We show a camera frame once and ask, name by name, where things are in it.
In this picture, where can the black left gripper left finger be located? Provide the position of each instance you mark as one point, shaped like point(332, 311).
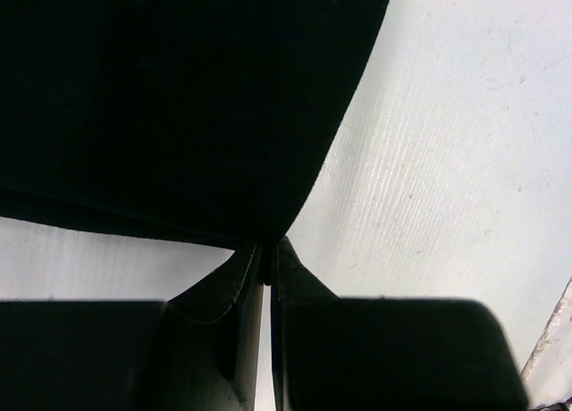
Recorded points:
point(197, 351)

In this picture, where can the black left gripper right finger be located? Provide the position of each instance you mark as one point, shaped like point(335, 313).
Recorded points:
point(333, 353)

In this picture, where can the black t-shirt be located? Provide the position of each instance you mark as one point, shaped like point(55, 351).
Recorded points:
point(204, 121)

